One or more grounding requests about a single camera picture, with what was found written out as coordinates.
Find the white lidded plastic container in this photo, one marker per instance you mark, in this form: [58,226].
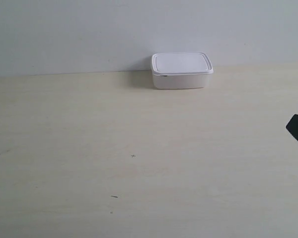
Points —
[181,70]

